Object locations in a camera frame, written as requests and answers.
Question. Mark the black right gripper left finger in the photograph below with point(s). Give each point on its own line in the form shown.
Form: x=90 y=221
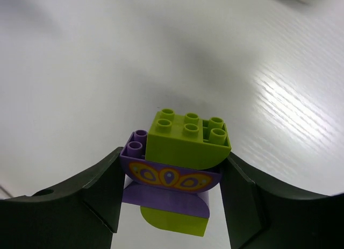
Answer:
x=80 y=212

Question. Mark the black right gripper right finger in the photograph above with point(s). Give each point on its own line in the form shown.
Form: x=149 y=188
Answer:
x=262 y=211

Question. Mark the purple rounded lego brick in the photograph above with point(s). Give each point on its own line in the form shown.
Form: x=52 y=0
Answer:
x=167 y=200

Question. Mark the purple butterfly lego brick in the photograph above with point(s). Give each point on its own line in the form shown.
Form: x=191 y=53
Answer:
x=163 y=176

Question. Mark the green rounded lego brick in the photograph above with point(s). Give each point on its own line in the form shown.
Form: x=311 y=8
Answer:
x=175 y=222

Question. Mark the green studded lego brick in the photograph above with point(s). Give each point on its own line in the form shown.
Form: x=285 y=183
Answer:
x=187 y=140

